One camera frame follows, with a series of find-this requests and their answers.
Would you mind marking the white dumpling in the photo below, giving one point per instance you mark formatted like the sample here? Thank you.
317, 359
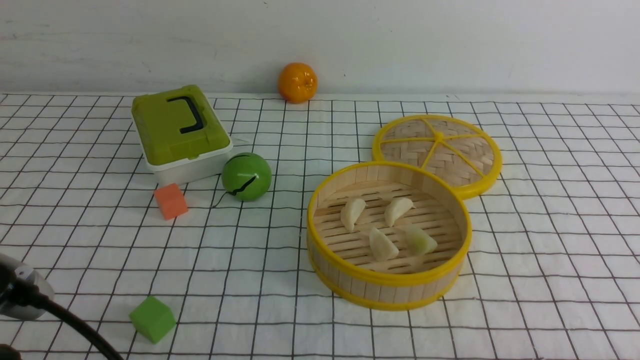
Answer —
351, 212
396, 209
382, 248

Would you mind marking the greenish dumpling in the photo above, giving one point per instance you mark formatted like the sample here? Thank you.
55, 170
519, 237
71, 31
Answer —
418, 241

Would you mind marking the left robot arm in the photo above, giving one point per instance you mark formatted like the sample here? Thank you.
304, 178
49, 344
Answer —
21, 287

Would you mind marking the bamboo steamer tray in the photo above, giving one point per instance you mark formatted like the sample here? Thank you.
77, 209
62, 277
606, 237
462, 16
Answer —
343, 260

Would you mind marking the bamboo steamer lid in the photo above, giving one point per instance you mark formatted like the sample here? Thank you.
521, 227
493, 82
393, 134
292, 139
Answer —
455, 151

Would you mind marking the green ball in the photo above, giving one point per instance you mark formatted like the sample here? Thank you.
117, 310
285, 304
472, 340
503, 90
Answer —
246, 176

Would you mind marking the orange fruit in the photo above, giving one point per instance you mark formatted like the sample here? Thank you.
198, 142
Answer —
297, 83

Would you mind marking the green lidded storage box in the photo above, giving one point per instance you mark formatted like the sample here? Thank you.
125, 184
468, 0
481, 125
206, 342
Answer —
182, 138

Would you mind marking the orange foam cube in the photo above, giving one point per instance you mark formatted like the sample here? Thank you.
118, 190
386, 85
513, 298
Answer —
170, 201

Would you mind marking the green foam cube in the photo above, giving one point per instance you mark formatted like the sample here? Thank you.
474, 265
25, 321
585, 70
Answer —
153, 319

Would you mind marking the white checkered tablecloth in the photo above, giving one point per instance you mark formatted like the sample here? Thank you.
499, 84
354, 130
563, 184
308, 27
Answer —
552, 273

